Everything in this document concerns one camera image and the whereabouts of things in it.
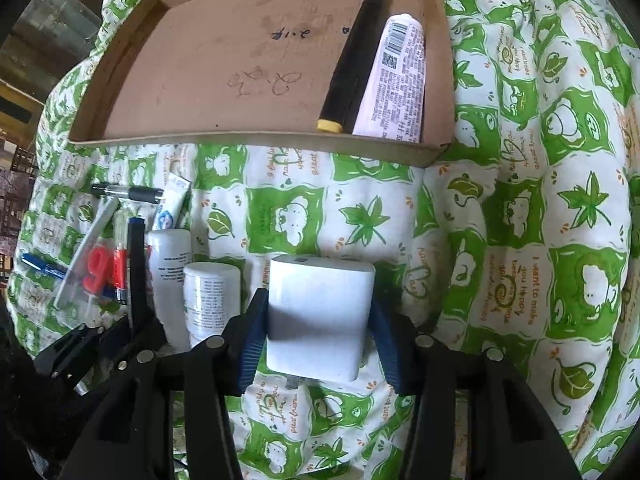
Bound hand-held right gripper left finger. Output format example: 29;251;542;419
60;287;271;480

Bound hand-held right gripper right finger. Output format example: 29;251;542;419
370;300;583;480

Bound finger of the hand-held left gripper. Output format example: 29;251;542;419
35;324;108;381
97;309;168;362

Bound black marker blue cap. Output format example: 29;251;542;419
126;217;153;333

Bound small white bottle green label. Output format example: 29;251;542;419
182;262;242;348

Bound large white plastic bottle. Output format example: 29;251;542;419
145;229;193;353

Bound white charger block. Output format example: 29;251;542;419
265;254;377;390

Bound red number candle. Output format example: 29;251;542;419
82;245;118;293

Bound blue pen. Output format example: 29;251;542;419
20;252;68;281

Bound white marker pen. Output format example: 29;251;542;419
54;200;121;310

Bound small toothpaste tube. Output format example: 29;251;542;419
152;174;193;231

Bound black gel pen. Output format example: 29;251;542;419
90;182;163;203

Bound pale pink cream tube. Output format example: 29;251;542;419
351;14;427;145

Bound shallow cardboard box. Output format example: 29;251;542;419
67;0;453;168

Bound black marker yellow caps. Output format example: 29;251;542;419
316;0;388;135

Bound green printed blanket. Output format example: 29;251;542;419
10;0;640;480

